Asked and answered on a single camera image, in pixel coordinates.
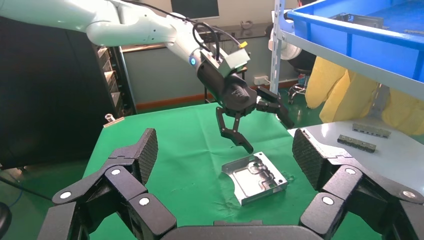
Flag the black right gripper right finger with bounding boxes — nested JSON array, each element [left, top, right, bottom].
[[291, 128, 424, 240]]

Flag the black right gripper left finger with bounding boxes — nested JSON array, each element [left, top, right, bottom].
[[36, 128, 178, 240]]

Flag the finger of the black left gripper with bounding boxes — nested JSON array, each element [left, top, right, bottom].
[[255, 86, 295, 130], [215, 107, 255, 155]]

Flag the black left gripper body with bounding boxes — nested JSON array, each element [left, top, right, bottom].
[[197, 61, 259, 117]]

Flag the stamped metal plate part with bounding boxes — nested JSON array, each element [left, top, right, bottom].
[[329, 12, 386, 30], [220, 151, 289, 207]]

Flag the grey slotted metal connector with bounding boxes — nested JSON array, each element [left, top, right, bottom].
[[351, 123, 392, 139], [336, 134, 378, 154]]

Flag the white metal shelf rack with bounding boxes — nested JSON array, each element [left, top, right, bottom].
[[269, 0, 424, 200]]

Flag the rolling stool chrome legs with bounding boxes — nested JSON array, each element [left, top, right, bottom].
[[287, 49, 317, 106]]

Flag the green table mat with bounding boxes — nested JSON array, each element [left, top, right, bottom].
[[82, 102, 382, 240]]

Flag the yellow bag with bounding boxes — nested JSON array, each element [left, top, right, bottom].
[[304, 56, 424, 137]]

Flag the dark monitor screen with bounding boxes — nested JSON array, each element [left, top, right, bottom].
[[170, 0, 220, 20]]

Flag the wooden background desk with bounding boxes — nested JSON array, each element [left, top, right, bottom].
[[120, 22, 276, 54]]

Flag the drawer shelf unit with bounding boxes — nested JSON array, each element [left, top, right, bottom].
[[96, 46, 137, 117]]

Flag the large blue plastic bin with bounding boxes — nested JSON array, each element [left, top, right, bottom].
[[286, 0, 424, 84]]

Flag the black round floor object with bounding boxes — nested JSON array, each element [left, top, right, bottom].
[[0, 202, 13, 238]]

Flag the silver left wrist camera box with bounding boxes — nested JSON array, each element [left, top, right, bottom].
[[199, 47, 251, 79]]

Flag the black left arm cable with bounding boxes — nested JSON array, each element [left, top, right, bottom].
[[192, 21, 222, 62]]

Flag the white corrugated duct hose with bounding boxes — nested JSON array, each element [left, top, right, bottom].
[[267, 9, 303, 61]]

